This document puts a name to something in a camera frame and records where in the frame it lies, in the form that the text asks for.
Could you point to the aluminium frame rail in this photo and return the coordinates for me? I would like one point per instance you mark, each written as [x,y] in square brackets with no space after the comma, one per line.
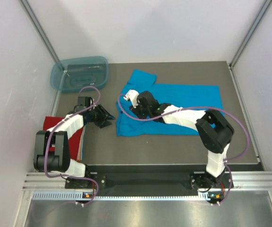
[39,181]

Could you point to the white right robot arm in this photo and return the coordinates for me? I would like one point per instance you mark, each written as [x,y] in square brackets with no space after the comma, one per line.
[214,130]

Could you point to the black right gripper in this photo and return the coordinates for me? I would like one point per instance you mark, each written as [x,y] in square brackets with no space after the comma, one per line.
[135,110]

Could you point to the teal plastic basin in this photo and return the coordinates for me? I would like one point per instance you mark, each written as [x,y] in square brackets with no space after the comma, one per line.
[71,75]

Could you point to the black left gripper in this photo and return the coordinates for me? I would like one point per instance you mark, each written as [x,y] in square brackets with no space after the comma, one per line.
[104,115]

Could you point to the aluminium corner post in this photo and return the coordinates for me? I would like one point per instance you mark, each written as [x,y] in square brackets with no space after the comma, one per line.
[39,29]
[250,33]

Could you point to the left aluminium corner post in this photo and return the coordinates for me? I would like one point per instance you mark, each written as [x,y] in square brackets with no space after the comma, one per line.
[39,29]

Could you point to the light blue folded t shirt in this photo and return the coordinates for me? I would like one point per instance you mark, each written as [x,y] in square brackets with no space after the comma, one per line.
[81,144]

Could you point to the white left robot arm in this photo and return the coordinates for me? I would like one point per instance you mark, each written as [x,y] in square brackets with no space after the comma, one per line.
[52,152]

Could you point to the right aluminium corner post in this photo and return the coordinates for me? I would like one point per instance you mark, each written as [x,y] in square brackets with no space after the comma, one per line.
[250,33]

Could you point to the grey slotted cable duct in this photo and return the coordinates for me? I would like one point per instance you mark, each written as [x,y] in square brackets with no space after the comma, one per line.
[86,196]

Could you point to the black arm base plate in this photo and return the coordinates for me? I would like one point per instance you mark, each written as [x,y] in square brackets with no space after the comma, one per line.
[188,176]

